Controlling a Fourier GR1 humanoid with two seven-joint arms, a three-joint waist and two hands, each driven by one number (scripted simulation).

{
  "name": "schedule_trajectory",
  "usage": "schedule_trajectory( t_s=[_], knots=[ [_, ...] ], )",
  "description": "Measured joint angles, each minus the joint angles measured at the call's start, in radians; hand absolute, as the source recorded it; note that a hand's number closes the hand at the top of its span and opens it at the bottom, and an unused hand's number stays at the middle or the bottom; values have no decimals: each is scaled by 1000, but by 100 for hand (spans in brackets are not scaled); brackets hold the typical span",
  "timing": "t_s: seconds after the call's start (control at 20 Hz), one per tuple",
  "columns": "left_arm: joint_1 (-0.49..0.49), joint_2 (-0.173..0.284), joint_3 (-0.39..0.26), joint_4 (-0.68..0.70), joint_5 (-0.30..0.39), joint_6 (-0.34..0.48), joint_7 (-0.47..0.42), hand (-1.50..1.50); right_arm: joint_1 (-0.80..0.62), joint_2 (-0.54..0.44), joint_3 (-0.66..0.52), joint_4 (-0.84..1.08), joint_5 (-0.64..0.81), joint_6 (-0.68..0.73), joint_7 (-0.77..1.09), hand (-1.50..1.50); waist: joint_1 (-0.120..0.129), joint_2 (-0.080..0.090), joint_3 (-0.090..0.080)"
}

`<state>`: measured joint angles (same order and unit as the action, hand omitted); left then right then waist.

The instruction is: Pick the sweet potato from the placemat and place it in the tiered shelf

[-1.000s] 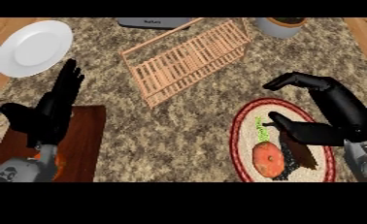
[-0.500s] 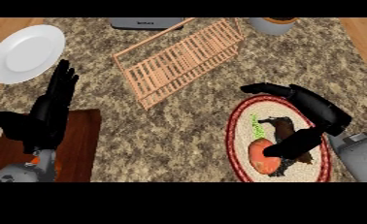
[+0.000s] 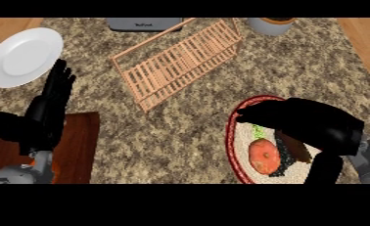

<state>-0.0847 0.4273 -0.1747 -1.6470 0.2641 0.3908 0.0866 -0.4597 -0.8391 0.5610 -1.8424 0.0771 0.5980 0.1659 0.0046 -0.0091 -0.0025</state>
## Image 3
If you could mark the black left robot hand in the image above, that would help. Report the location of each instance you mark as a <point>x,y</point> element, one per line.
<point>51,106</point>

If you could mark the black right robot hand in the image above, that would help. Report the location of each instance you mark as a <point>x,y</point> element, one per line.
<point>308,120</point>

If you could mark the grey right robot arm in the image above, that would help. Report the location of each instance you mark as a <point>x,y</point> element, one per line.
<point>362,164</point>

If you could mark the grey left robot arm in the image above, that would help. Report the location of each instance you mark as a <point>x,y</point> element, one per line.
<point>40,168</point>

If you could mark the brown oblong sweet potato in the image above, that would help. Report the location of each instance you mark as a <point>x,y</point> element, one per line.
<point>295,150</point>

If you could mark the red-rimmed oval woven placemat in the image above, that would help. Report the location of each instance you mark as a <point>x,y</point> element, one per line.
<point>240,148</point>

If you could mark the dark reddish wooden cutting board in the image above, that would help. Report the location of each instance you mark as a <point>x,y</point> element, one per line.
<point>77,148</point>

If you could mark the orange round vegetable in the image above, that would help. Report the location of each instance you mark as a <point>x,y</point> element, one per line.
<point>264,156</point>

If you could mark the white round plate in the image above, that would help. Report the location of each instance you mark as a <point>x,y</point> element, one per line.
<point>27,55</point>

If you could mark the grey pot with dark contents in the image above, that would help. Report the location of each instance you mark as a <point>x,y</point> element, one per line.
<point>270,27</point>

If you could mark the grey appliance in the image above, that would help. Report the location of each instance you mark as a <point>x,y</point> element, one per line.
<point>143,24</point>

